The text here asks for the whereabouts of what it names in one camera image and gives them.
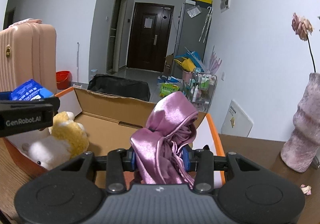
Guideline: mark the yellow and white plush toy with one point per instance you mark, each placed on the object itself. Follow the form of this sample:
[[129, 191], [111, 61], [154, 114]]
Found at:
[[65, 136]]

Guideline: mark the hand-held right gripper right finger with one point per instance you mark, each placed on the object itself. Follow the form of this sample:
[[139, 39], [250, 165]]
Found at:
[[186, 159]]

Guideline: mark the dark wooden door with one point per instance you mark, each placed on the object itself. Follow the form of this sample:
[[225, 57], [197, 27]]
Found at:
[[147, 41]]

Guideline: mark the brown floor carton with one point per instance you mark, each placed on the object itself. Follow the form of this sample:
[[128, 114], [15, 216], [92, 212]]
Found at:
[[170, 64]]

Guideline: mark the blue and yellow bags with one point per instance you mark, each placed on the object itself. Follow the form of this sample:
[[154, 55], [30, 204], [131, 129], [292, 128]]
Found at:
[[188, 63]]

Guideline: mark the trolley rack with bottles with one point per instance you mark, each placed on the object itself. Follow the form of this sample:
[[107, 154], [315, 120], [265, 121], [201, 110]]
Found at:
[[202, 86]]

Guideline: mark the pink ribbed suitcase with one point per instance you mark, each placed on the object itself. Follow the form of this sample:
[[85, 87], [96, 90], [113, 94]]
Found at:
[[27, 59]]

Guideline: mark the pink satin pouch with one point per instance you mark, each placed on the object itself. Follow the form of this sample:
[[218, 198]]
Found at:
[[170, 119]]

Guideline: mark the red cardboard box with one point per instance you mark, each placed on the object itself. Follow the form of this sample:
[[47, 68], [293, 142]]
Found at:
[[100, 119]]

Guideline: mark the white low wall panel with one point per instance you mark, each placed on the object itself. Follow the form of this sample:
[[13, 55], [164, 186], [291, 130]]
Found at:
[[237, 119]]

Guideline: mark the purple feather decoration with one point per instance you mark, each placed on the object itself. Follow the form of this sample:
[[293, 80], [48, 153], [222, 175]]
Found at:
[[213, 63]]

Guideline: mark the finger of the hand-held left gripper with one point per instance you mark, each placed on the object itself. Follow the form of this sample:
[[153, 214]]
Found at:
[[30, 103]]

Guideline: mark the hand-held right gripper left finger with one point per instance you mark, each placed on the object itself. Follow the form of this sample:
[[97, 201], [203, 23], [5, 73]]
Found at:
[[132, 160]]

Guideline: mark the dark cloth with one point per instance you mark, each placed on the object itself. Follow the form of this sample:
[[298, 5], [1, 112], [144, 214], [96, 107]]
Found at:
[[117, 86]]

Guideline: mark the fallen pink petal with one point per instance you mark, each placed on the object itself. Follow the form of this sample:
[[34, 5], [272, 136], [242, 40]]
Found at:
[[305, 189]]

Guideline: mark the white mop pole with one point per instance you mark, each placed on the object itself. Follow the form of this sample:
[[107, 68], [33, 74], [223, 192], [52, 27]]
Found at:
[[77, 64]]

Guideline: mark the clear bag on refrigerator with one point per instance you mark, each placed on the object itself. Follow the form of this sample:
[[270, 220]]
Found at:
[[193, 11]]

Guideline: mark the hanging folded umbrella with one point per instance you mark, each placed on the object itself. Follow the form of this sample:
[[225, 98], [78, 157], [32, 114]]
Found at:
[[206, 24]]

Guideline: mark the purple textured vase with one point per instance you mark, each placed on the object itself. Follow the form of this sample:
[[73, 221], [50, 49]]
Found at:
[[303, 134]]

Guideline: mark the grey refrigerator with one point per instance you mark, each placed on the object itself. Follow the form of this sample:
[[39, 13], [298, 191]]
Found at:
[[190, 36]]

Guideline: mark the green packet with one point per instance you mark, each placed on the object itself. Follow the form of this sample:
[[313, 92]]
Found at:
[[169, 90]]

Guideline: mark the blue tissue pack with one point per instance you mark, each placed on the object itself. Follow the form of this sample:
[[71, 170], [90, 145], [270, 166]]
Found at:
[[31, 90]]

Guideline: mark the red bucket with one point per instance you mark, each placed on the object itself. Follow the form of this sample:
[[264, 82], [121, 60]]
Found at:
[[63, 80]]

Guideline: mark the pink bin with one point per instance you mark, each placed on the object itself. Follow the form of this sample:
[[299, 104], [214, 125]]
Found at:
[[187, 75]]

